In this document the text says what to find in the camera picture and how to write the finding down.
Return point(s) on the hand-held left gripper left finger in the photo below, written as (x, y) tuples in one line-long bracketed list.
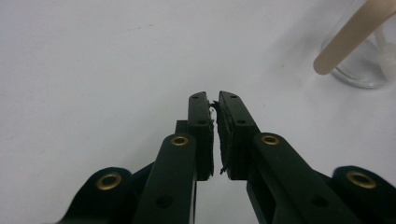
[(199, 137)]

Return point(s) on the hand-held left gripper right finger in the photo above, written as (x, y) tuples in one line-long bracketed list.
[(239, 137)]

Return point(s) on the clear glass cup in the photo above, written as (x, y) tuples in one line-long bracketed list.
[(369, 62)]

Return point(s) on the wooden stirring stick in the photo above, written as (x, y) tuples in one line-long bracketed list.
[(351, 35)]

